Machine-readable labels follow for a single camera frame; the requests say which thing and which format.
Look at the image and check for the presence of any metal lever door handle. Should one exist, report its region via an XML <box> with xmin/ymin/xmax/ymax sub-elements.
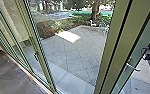
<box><xmin>125</xmin><ymin>61</ymin><xmax>142</xmax><ymax>73</ymax></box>

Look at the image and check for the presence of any low brown green hedge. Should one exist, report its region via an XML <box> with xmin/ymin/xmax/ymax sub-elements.
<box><xmin>35</xmin><ymin>17</ymin><xmax>92</xmax><ymax>40</ymax></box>

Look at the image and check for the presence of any white garden chair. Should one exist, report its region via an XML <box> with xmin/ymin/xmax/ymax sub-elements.
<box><xmin>89</xmin><ymin>18</ymin><xmax>98</xmax><ymax>28</ymax></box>

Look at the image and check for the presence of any brown tree trunk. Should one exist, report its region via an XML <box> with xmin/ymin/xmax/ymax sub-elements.
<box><xmin>90</xmin><ymin>0</ymin><xmax>102</xmax><ymax>23</ymax></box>

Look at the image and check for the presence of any small dark door handle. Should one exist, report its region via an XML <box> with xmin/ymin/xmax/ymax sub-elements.
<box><xmin>32</xmin><ymin>52</ymin><xmax>40</xmax><ymax>63</ymax></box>

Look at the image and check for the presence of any green door frame post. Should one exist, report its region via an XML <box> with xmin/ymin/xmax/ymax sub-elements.
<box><xmin>93</xmin><ymin>0</ymin><xmax>141</xmax><ymax>94</ymax></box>

